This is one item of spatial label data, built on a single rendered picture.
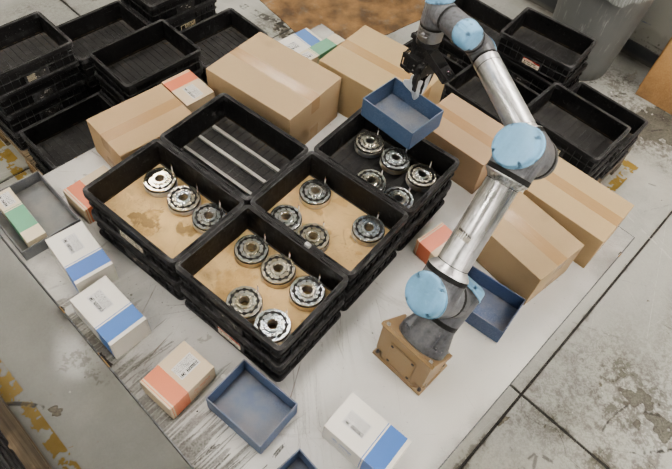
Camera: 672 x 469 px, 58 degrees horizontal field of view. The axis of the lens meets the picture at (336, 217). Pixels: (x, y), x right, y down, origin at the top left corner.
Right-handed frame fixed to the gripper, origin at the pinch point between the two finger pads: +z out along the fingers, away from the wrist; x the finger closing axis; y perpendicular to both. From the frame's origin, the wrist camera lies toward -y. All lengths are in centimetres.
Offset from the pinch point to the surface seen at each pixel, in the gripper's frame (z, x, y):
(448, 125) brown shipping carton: 24.8, -25.4, -1.0
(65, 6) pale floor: 113, -7, 266
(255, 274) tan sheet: 34, 65, -2
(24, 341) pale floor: 122, 119, 75
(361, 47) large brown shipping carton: 21, -28, 47
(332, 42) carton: 29, -29, 63
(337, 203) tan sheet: 31.7, 28.3, 1.1
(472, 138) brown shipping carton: 24.7, -27.1, -10.9
